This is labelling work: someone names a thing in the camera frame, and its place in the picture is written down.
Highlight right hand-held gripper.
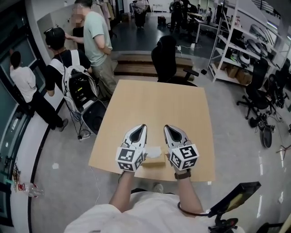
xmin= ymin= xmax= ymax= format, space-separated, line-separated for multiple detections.
xmin=164 ymin=124 xmax=200 ymax=171

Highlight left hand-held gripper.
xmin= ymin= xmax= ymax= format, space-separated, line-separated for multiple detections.
xmin=115 ymin=124 xmax=148 ymax=172

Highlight white cloth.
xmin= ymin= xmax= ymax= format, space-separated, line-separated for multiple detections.
xmin=145 ymin=147 xmax=163 ymax=158

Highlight wooden tissue box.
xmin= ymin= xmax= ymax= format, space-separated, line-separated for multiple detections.
xmin=141 ymin=154 xmax=166 ymax=168

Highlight person's left forearm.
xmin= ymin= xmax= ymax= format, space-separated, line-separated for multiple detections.
xmin=108 ymin=171 xmax=136 ymax=213

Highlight person's right forearm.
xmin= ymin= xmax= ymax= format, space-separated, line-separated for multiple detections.
xmin=176 ymin=176 xmax=204 ymax=215

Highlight dark wristwatch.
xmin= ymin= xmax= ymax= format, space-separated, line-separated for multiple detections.
xmin=174 ymin=170 xmax=192 ymax=181

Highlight wooden table with metal legs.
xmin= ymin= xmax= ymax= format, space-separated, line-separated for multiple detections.
xmin=88 ymin=79 xmax=216 ymax=182

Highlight person's white shoe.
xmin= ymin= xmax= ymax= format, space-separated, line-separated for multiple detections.
xmin=152 ymin=182 xmax=165 ymax=194

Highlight wooden steps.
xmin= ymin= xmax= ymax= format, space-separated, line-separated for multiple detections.
xmin=113 ymin=54 xmax=196 ymax=81

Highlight person's white shirt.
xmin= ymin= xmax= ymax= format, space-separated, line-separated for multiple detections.
xmin=64 ymin=191 xmax=228 ymax=233

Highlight black office chair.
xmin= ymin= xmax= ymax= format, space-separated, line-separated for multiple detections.
xmin=151 ymin=35 xmax=200 ymax=87
xmin=236 ymin=57 xmax=277 ymax=121

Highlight cardboard box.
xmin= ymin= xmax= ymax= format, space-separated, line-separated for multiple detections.
xmin=226 ymin=64 xmax=240 ymax=78
xmin=236 ymin=68 xmax=252 ymax=85

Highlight black electric unicycle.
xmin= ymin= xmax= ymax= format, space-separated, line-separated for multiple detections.
xmin=259 ymin=126 xmax=274 ymax=149

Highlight black and red device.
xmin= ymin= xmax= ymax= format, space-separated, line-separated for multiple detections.
xmin=207 ymin=217 xmax=240 ymax=233

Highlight metal tripod stand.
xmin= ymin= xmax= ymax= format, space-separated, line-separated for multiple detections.
xmin=276 ymin=145 xmax=291 ymax=160

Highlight white metal shelf rack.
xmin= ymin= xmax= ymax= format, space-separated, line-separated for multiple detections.
xmin=207 ymin=0 xmax=291 ymax=87

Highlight clear plastic bottle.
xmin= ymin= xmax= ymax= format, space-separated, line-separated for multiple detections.
xmin=18 ymin=182 xmax=45 ymax=198

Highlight white desk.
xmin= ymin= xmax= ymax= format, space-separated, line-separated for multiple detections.
xmin=188 ymin=12 xmax=219 ymax=44

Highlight pile of rubber bands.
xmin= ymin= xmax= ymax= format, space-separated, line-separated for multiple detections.
xmin=12 ymin=162 xmax=22 ymax=191

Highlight power strip with black cables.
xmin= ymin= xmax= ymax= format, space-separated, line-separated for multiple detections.
xmin=76 ymin=113 xmax=91 ymax=141

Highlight white floor cable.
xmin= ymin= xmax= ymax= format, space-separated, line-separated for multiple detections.
xmin=90 ymin=166 xmax=102 ymax=203

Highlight black cable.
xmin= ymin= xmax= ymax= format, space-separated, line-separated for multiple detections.
xmin=177 ymin=201 xmax=211 ymax=217

